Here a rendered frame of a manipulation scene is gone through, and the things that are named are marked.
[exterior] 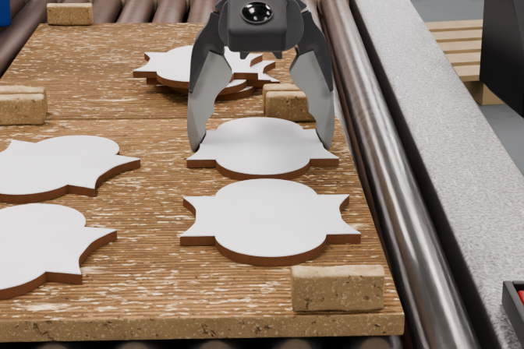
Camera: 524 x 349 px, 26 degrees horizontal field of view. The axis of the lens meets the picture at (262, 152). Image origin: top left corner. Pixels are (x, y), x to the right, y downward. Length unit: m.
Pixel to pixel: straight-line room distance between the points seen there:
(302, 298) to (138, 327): 0.10
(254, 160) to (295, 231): 0.15
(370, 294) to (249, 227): 0.14
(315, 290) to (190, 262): 0.11
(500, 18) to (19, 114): 0.61
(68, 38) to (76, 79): 0.19
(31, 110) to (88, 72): 0.19
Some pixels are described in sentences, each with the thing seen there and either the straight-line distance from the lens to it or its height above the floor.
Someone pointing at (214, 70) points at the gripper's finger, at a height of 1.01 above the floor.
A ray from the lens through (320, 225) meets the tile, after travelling 0.82.
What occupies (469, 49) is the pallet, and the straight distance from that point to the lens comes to 4.77.
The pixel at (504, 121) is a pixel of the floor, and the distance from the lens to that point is 4.26.
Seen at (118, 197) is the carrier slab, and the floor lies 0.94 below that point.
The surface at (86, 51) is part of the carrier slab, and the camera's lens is 1.36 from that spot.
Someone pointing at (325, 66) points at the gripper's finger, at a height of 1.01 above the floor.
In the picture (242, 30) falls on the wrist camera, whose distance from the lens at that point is 0.87.
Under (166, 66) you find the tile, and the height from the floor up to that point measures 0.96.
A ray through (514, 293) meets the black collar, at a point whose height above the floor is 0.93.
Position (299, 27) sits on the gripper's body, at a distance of 0.96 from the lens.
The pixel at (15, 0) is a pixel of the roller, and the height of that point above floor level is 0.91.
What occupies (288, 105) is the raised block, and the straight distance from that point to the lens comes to 1.07.
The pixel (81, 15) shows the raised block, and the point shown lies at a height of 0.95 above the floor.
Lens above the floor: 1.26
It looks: 19 degrees down
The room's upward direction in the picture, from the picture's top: straight up
